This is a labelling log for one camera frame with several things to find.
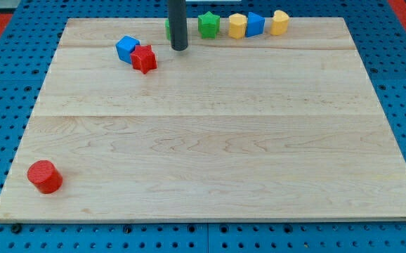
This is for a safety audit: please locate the green star block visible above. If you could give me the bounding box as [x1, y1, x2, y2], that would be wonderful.
[197, 11, 220, 39]

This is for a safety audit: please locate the green block behind rod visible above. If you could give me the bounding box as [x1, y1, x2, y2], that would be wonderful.
[164, 18, 171, 41]

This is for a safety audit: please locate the red cylinder block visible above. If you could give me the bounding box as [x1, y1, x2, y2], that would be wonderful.
[27, 160, 63, 194]

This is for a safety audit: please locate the yellow pentagon block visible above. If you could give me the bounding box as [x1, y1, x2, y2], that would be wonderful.
[228, 13, 247, 39]

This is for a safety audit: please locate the light wooden board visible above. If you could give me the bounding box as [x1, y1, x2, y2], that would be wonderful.
[0, 18, 406, 223]

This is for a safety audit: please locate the blue triangle block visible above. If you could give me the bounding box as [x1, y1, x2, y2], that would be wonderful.
[245, 12, 266, 37]

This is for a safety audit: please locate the yellow crescent block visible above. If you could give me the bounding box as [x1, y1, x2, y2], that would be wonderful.
[270, 10, 290, 36]

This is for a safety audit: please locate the blue cube block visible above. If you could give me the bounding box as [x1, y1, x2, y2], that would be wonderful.
[116, 36, 140, 64]

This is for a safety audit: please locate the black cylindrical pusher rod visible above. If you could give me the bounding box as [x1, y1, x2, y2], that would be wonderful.
[167, 0, 188, 51]

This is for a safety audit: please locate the red star block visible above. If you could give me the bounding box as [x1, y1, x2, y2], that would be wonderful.
[130, 45, 157, 74]

